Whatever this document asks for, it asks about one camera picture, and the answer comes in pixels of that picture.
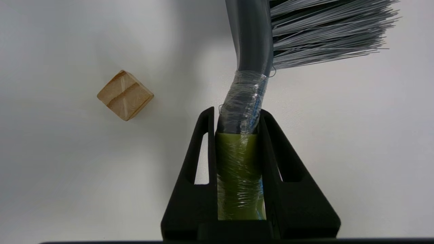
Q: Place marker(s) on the small wooden cube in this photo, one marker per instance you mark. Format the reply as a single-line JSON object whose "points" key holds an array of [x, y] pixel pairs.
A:
{"points": [[125, 96]]}

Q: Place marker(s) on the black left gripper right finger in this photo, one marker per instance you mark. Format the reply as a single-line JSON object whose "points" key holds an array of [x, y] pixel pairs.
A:
{"points": [[298, 206]]}

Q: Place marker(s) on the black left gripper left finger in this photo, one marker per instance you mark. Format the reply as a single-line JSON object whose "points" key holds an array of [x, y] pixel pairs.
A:
{"points": [[188, 206]]}

